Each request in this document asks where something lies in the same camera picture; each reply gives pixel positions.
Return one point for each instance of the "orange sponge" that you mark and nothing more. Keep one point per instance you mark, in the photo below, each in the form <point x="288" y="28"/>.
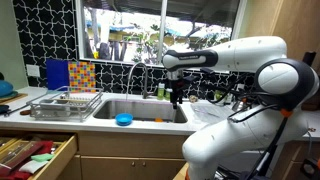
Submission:
<point x="159" y="120"/>

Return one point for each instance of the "white folded cloth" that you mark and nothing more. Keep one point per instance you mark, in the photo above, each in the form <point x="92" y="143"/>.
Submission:
<point x="33" y="166"/>

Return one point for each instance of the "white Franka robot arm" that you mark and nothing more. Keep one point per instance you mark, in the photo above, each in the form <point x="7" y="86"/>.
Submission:
<point x="250" y="53"/>

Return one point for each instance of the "white pot with plant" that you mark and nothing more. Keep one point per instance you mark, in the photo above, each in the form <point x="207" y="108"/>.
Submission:
<point x="219" y="95"/>

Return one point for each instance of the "blue cutting board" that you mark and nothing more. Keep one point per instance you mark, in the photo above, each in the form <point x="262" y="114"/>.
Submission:
<point x="57" y="74"/>

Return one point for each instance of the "dark red cutlery tray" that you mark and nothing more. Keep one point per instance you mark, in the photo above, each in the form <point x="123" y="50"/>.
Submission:
<point x="20" y="156"/>

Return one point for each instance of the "curved steel faucet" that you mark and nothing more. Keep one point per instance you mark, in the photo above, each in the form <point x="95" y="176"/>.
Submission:
<point x="146" y="83"/>

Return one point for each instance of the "multicoloured checked cutting board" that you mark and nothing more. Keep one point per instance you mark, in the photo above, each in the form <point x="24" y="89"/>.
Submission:
<point x="82" y="76"/>

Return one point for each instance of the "wooden base cabinet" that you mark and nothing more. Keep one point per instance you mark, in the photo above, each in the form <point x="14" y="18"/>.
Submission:
<point x="110" y="146"/>

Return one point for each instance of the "red cloth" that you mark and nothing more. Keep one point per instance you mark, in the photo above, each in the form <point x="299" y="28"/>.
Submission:
<point x="45" y="146"/>

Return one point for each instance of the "green soap bottle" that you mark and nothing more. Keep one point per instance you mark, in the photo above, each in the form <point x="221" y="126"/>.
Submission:
<point x="167" y="95"/>
<point x="161" y="91"/>

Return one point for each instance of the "black and orange device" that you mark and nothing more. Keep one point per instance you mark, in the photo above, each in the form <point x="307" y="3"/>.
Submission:
<point x="310" y="168"/>

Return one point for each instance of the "small metal cabinet knob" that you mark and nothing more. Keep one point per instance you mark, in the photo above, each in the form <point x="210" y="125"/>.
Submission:
<point x="143" y="163"/>
<point x="133" y="163"/>

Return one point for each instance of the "open wooden drawer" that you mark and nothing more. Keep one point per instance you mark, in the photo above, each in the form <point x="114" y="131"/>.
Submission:
<point x="63" y="156"/>

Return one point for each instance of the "white framed window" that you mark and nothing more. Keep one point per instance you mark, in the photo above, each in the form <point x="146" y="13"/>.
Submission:
<point x="123" y="33"/>

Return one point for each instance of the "small blue bowl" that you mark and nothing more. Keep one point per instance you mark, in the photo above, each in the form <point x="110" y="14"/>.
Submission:
<point x="124" y="119"/>

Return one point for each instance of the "green sponge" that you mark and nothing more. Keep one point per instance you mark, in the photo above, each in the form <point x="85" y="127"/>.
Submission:
<point x="42" y="157"/>

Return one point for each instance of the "flat wooden board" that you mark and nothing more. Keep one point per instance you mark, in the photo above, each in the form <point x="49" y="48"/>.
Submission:
<point x="15" y="97"/>

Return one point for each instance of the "white wall outlet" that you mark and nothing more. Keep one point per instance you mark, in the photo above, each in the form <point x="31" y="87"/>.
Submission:
<point x="33" y="70"/>

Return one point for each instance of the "wooden robot stand top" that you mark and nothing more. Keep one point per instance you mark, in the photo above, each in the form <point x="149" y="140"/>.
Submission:
<point x="181" y="175"/>

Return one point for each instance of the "teal ceramic pot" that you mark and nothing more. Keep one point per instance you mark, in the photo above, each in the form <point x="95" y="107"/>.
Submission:
<point x="6" y="89"/>

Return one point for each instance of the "wooden upper cabinet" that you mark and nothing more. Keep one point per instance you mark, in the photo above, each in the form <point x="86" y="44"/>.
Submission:
<point x="293" y="20"/>

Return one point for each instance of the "small beige scrubber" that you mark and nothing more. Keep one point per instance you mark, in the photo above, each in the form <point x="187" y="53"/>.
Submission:
<point x="193" y="99"/>

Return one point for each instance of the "light wood side cabinet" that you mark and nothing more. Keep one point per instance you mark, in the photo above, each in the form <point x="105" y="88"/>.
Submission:
<point x="293" y="160"/>

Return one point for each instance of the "white dishwasher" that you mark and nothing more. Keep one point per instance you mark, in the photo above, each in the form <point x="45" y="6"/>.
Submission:
<point x="240" y="161"/>

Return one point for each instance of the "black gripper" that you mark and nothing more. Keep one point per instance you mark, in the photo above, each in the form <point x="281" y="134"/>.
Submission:
<point x="176" y="88"/>

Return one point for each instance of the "grey drying mat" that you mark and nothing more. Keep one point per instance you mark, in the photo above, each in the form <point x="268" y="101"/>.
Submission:
<point x="210" y="113"/>

